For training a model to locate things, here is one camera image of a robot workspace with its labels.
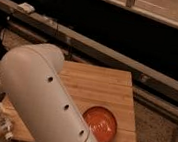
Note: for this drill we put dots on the white plastic bottle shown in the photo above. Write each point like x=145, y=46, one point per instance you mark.
x=6, y=126

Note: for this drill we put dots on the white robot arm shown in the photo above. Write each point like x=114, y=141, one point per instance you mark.
x=29, y=76

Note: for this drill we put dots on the orange ceramic bowl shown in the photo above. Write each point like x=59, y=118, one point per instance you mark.
x=102, y=123

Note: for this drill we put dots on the small white box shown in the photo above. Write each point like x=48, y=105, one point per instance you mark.
x=26, y=7

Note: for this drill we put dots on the wooden cutting board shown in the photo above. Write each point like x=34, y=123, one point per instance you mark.
x=94, y=86

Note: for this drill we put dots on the long metal rail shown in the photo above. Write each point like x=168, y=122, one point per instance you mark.
x=159, y=92

